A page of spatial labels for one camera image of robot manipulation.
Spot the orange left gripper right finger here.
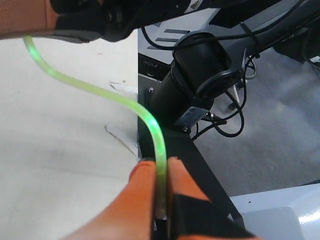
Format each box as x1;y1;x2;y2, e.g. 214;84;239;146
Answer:
167;157;260;240

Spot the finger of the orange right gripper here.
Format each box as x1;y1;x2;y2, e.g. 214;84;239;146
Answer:
0;0;59;40

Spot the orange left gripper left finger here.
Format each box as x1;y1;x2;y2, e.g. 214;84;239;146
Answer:
64;161;157;240

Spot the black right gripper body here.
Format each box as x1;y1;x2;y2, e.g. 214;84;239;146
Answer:
49;0;221;43

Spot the thin green straw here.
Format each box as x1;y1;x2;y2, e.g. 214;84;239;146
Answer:
23;36;168;219

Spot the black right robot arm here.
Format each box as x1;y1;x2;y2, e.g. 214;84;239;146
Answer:
0;0;320;99

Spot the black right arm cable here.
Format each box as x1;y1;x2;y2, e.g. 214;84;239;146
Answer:
141;22;261;141

